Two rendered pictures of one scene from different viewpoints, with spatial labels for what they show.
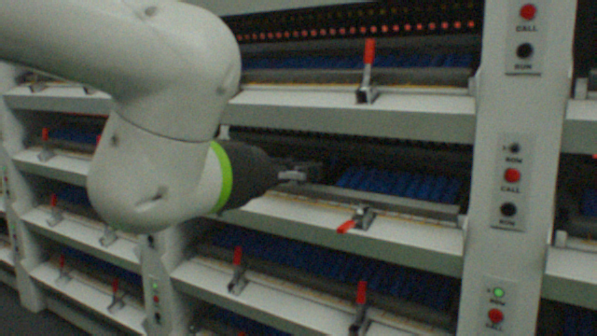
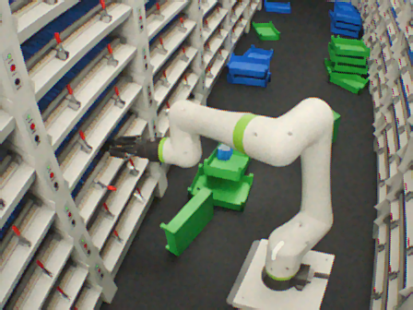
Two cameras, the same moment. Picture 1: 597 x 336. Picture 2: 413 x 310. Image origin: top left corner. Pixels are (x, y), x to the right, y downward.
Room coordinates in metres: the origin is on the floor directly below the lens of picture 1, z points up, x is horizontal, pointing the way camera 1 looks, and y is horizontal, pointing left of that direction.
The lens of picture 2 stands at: (0.58, 1.17, 1.59)
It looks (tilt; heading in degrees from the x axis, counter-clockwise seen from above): 43 degrees down; 257
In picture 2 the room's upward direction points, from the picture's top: 3 degrees counter-clockwise
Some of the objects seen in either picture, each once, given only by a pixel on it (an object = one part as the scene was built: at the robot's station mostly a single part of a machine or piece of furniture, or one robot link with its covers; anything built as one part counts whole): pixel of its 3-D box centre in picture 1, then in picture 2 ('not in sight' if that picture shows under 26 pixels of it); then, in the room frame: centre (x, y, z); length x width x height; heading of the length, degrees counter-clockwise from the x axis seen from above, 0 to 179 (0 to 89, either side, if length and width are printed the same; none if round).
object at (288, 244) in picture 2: not in sight; (288, 250); (0.18, 0.56, 0.48); 0.16 x 0.13 x 0.19; 27
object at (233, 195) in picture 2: not in sight; (220, 186); (0.20, -0.17, 0.04); 0.30 x 0.20 x 0.08; 148
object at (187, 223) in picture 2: not in sight; (188, 220); (0.43, 0.04, 0.10); 0.30 x 0.08 x 0.20; 40
